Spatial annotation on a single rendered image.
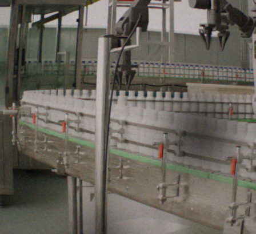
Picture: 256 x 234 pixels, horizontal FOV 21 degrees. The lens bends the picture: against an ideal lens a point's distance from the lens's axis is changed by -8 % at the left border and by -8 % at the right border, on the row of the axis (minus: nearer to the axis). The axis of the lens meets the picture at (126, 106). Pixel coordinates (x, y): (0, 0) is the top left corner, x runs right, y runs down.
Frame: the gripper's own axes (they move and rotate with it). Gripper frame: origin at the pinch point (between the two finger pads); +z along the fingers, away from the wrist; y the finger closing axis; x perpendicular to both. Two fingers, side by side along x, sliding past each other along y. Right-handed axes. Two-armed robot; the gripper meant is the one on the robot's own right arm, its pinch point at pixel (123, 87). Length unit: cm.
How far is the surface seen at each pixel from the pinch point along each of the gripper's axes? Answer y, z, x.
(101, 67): 51, -8, 95
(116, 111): 3.1, 9.4, 0.7
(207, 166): 4, 23, 72
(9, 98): -47, 19, -338
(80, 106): 2.4, 9.6, -39.7
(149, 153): 3.9, 22.4, 30.6
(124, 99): 0.3, 4.5, 1.5
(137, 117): 2.8, 10.2, 18.3
